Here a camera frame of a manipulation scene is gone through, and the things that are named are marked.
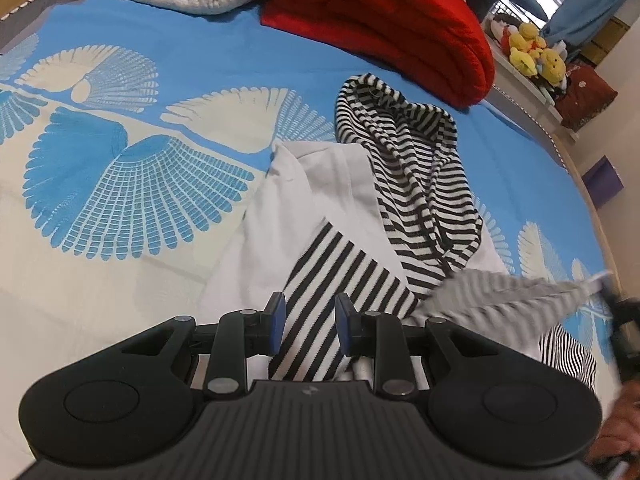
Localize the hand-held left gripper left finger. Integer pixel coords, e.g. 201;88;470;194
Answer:
117;291;287;401

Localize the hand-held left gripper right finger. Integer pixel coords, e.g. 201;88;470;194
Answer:
334;292;501;400

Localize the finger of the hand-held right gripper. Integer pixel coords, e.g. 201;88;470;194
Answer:
595;271;623;313

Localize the white black striped hoodie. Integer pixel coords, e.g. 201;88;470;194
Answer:
200;74;615;392

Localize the purple box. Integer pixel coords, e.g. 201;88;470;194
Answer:
582;157;625;208

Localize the dark red bag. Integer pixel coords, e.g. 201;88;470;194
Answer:
555;62;620;131

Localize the blue white printed bed sheet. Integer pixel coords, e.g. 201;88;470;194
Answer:
0;0;621;463

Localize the white red plush toy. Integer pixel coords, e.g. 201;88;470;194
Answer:
487;14;518;46

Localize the blue curtain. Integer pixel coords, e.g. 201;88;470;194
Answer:
542;0;638;61

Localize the folded red blanket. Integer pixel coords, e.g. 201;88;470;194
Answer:
260;0;496;109

